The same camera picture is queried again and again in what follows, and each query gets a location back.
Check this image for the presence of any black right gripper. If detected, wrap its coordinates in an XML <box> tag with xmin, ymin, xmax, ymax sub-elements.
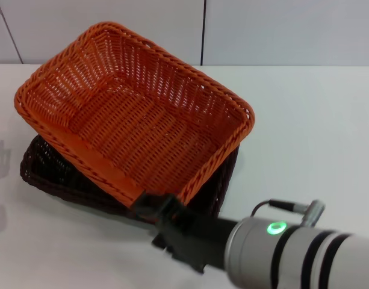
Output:
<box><xmin>131</xmin><ymin>191</ymin><xmax>242</xmax><ymax>273</ymax></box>

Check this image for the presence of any orange wicker basket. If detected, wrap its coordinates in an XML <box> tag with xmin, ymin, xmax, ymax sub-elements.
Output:
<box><xmin>14</xmin><ymin>20</ymin><xmax>255</xmax><ymax>208</ymax></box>

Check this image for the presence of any dark brown wicker basket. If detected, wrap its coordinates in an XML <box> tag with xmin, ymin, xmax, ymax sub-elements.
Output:
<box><xmin>18</xmin><ymin>134</ymin><xmax>241</xmax><ymax>223</ymax></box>

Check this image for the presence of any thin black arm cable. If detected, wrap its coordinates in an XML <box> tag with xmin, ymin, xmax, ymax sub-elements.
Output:
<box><xmin>250</xmin><ymin>197</ymin><xmax>308</xmax><ymax>217</ymax></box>

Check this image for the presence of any silver angled cable connector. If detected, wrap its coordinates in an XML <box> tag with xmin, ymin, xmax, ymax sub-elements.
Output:
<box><xmin>297</xmin><ymin>199</ymin><xmax>326</xmax><ymax>229</ymax></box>

